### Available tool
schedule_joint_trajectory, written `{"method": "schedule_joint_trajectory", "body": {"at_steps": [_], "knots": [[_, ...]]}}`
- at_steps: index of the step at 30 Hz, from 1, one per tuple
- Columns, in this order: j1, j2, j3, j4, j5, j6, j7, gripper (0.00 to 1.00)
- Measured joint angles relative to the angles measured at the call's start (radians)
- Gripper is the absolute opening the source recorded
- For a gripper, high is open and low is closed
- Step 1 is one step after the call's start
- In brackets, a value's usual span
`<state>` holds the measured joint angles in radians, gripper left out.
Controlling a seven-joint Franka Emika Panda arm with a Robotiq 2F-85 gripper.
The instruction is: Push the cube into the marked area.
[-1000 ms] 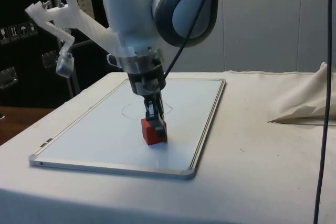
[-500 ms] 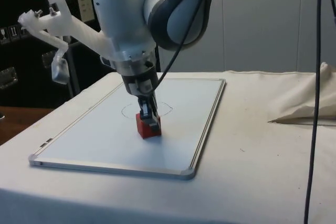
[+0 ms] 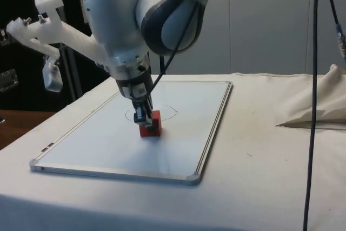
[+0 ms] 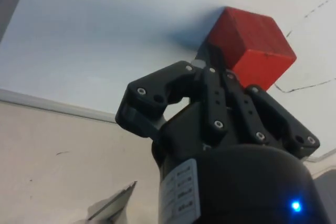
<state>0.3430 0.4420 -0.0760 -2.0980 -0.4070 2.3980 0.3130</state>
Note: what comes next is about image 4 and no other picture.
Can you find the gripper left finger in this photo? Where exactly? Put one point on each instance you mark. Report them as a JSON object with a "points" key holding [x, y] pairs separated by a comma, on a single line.
{"points": [[152, 90]]}

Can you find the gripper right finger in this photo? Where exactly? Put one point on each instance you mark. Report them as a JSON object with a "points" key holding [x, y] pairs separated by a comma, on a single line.
{"points": [[273, 113]]}

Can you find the red cube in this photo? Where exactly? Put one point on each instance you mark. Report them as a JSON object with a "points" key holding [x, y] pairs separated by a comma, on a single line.
{"points": [[252, 40]]}

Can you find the flat whiteboard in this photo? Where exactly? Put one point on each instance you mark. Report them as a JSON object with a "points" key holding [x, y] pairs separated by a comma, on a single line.
{"points": [[92, 37]]}

